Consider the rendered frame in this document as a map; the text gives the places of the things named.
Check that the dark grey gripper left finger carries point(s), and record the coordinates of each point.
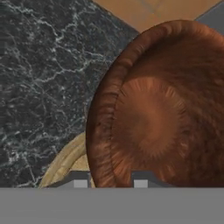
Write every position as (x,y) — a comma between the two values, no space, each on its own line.
(78,178)

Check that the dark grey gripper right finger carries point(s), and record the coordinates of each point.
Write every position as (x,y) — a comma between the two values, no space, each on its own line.
(143,178)

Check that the light tan wooden bowl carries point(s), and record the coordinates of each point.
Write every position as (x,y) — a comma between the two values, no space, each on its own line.
(67,163)

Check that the reddish brown wooden bowl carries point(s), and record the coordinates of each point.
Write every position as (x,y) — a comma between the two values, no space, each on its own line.
(163,110)

